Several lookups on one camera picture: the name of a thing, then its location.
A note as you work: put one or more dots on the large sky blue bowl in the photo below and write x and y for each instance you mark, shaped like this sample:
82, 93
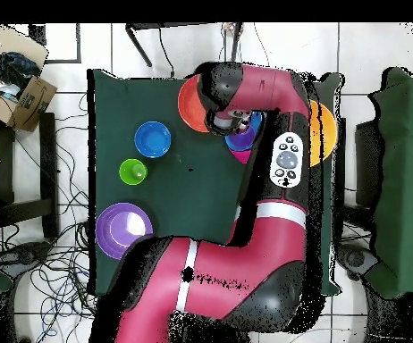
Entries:
237, 147

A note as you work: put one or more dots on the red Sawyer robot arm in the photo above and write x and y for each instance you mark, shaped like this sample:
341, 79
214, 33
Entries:
256, 89

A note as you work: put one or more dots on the pink bowl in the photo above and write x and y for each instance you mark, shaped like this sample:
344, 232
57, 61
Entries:
241, 156

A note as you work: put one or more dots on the dark blue bowl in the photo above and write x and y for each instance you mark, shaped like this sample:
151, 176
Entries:
152, 139

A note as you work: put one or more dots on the green cup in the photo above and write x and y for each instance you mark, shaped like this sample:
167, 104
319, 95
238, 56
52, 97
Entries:
129, 171

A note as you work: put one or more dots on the orange bowl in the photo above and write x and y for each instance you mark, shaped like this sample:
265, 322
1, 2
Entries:
190, 107

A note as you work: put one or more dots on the purple bowl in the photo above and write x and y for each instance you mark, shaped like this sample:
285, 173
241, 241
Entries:
117, 228

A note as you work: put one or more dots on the dark green table cloth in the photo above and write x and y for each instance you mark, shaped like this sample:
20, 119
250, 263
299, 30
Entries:
138, 100

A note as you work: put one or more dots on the yellow bowl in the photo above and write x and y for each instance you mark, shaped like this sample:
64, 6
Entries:
326, 132

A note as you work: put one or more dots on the black wooden bench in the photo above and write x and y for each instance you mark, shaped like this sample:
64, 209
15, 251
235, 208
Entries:
47, 160

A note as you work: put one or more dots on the printed cardboard box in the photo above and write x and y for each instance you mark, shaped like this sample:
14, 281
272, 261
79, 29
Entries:
31, 103

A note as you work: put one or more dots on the dark blue bag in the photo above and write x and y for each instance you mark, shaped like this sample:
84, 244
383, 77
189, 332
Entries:
17, 68

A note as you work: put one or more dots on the plain cardboard box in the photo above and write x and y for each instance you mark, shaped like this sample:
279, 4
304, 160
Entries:
17, 43

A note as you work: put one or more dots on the black pedestal leg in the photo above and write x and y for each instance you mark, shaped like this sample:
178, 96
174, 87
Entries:
24, 255
356, 259

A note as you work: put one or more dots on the black metal frame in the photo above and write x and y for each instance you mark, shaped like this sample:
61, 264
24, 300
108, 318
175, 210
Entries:
163, 25

